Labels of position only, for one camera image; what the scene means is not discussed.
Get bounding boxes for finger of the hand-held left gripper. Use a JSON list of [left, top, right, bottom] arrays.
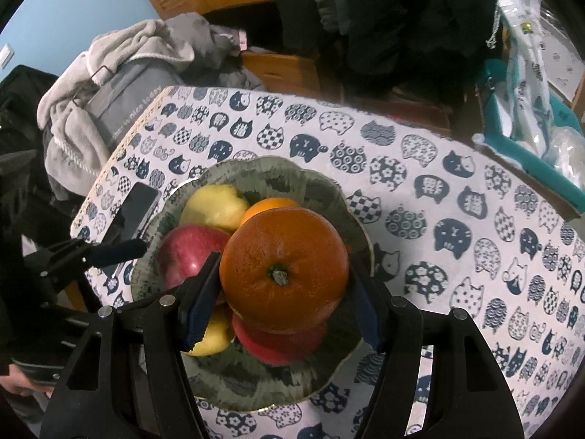
[[25, 239, 148, 296]]

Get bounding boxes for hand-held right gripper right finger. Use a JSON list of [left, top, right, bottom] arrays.
[[350, 260, 524, 439]]

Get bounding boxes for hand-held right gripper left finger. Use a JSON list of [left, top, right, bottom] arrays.
[[40, 251, 222, 439]]

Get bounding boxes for yellow mango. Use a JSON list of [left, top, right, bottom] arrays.
[[185, 304, 236, 357]]

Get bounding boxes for red apple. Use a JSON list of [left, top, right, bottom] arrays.
[[158, 225, 234, 305], [231, 313, 329, 367]]

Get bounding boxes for large orange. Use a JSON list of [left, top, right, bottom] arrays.
[[238, 196, 300, 229], [219, 207, 350, 335]]

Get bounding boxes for green glass bowl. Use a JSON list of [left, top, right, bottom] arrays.
[[130, 155, 375, 412]]

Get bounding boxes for person's left hand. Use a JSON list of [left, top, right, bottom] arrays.
[[0, 361, 56, 398]]

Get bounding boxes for black smartphone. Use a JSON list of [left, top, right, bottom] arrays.
[[106, 182, 162, 279]]

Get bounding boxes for cat print tablecloth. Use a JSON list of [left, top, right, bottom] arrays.
[[69, 85, 585, 439]]

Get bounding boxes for pile of grey clothes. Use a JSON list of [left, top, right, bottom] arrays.
[[37, 19, 195, 184]]

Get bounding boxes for black bag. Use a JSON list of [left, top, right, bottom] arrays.
[[0, 65, 87, 362]]

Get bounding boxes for grey fabric bag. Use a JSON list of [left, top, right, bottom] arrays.
[[84, 61, 181, 147]]

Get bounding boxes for teal plastic crate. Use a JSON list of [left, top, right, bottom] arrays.
[[473, 57, 585, 213]]

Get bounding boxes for wooden drawer box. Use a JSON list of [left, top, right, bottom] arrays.
[[240, 49, 323, 98]]

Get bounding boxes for clear plastic bag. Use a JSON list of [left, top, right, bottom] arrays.
[[546, 125, 585, 184]]

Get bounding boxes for white rice bag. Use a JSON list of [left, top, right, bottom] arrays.
[[475, 0, 556, 156]]

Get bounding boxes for black jacket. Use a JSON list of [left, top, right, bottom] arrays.
[[269, 0, 501, 101]]

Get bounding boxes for white printed storage box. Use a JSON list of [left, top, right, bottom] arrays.
[[535, 4, 585, 106]]

